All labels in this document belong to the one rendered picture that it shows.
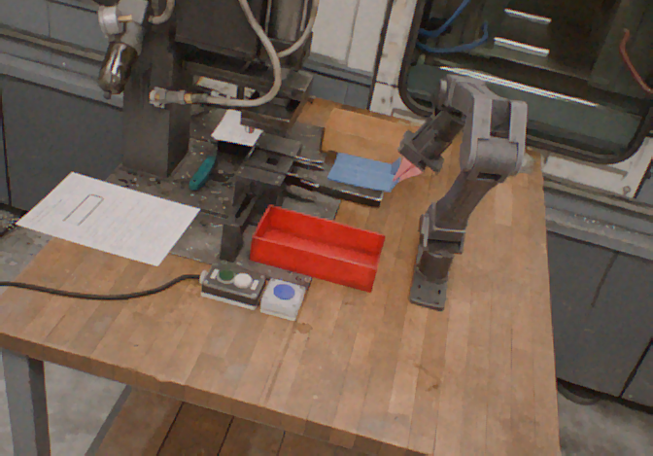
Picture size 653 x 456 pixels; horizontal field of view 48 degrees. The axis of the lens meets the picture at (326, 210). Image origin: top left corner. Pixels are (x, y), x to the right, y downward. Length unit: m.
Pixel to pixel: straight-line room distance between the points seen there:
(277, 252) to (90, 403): 1.11
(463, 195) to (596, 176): 0.91
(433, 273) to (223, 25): 0.64
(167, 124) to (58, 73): 1.01
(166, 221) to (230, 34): 0.40
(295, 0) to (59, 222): 0.64
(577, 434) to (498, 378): 1.31
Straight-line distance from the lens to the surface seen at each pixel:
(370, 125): 1.93
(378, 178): 1.61
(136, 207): 1.59
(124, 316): 1.34
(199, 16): 1.49
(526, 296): 1.58
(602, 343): 2.57
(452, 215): 1.39
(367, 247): 1.53
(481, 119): 1.24
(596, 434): 2.70
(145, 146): 1.66
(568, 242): 2.33
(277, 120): 1.47
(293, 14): 1.46
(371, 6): 2.11
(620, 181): 2.21
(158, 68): 1.56
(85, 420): 2.35
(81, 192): 1.64
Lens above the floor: 1.83
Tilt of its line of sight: 34 degrees down
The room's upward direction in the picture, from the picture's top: 11 degrees clockwise
